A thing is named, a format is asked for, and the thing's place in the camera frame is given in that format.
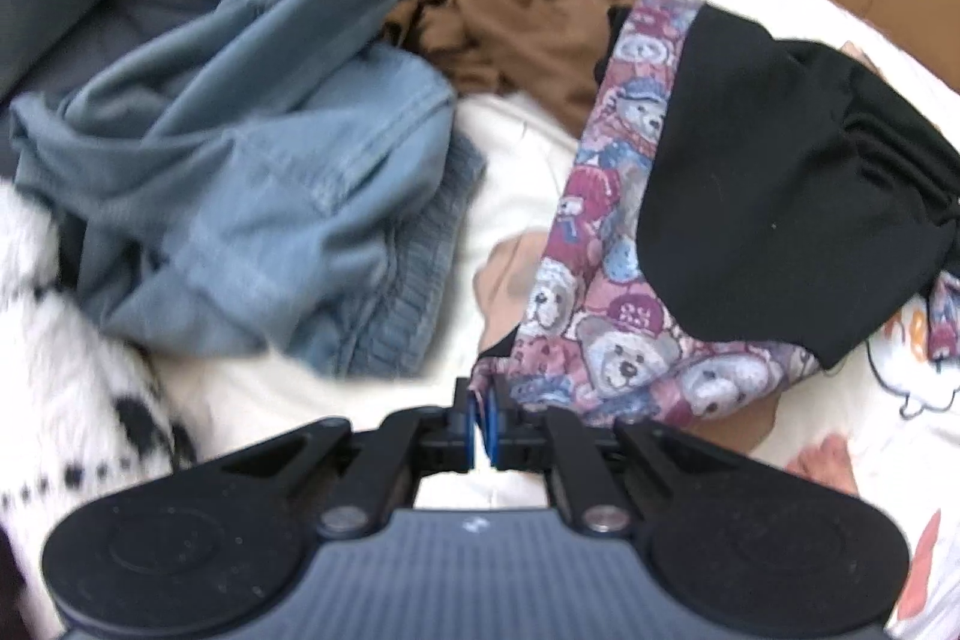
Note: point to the black-and-white fluffy cloth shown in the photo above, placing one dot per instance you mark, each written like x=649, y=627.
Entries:
x=60, y=347

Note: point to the white printed blanket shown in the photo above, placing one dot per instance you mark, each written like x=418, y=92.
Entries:
x=517, y=175

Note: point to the bear-print black shorts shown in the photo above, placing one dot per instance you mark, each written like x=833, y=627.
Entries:
x=750, y=160

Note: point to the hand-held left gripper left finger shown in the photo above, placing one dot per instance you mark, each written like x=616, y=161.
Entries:
x=471, y=434

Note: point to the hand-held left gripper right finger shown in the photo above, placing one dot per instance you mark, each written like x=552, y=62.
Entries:
x=491, y=437

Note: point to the light blue denim garment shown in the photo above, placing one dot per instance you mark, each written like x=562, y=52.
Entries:
x=225, y=197

